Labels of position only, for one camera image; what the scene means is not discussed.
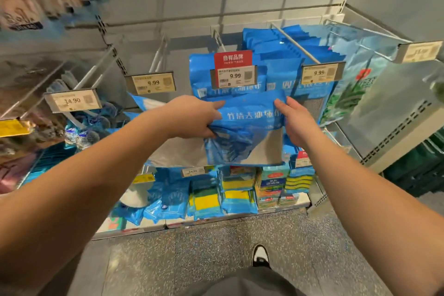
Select person's left hand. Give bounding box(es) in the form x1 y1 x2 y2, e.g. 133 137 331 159
154 94 227 141

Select person's right hand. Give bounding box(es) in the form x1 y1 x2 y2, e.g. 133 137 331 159
274 97 324 149

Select blue cloth packets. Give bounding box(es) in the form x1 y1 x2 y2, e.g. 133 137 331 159
189 53 302 99

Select blue cloth packet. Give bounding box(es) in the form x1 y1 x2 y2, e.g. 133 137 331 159
149 91 287 168

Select blue steel-cloth packets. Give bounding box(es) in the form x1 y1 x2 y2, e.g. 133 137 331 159
243 25 348 123

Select person's right forearm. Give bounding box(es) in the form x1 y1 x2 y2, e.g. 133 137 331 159
302 131 444 296

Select person's black shoe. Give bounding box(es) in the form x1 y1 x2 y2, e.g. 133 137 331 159
251 244 271 269

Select person's grey trousers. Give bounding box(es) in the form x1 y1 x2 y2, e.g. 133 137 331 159
184 268 306 296

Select yellowish price tag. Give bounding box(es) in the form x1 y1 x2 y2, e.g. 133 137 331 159
126 72 176 95
45 89 103 113
300 62 345 86
397 41 444 64

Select clear packets with green print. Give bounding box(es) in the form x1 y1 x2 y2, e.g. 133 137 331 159
322 53 389 127

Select red white price tag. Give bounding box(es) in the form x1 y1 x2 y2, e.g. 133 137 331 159
211 50 259 90

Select metal peg hook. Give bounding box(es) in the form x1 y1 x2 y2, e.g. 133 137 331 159
149 36 169 74
271 23 321 64
69 46 122 92
211 27 226 54

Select striped sponge packets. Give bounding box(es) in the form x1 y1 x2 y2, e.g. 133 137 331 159
255 160 316 210

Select yellow green sponge packets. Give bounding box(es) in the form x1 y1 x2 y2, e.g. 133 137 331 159
189 167 258 220

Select blue glove packets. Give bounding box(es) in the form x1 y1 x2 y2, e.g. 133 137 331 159
114 167 191 227

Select dark green goods pile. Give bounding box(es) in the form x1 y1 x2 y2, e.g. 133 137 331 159
385 129 444 196

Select teal cloth packets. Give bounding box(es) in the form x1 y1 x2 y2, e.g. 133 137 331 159
21 140 77 185

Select bright yellow price tag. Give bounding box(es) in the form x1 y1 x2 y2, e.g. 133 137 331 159
0 119 32 138

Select pink goods pile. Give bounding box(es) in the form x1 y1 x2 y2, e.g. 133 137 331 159
0 150 39 196

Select long wire peg hooks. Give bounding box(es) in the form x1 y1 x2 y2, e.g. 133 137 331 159
326 18 410 47

